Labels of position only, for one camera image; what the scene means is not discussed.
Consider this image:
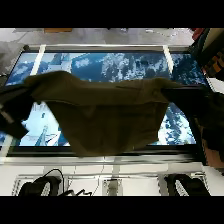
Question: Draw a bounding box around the olive brown garment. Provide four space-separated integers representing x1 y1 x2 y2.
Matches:
23 70 185 158

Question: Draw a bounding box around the heap of clothes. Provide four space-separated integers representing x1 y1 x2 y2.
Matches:
190 27 224 81

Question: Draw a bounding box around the black cable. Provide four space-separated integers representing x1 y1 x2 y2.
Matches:
42 168 94 197

